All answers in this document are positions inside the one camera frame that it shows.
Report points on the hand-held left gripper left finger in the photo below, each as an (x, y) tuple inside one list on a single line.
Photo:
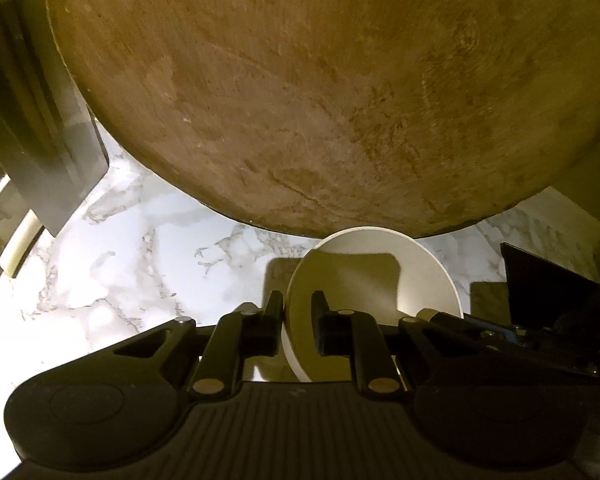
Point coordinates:
[(272, 322)]

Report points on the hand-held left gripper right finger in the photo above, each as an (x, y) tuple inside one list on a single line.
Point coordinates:
[(323, 330)]

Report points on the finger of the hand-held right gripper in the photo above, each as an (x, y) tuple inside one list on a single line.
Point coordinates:
[(475, 332)]

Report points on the small beige bowl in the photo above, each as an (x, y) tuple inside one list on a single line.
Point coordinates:
[(375, 280)]

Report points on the round wooden cutting board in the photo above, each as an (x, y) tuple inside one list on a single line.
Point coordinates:
[(330, 95)]

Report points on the steel cleaver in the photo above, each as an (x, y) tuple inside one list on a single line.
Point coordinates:
[(40, 135)]

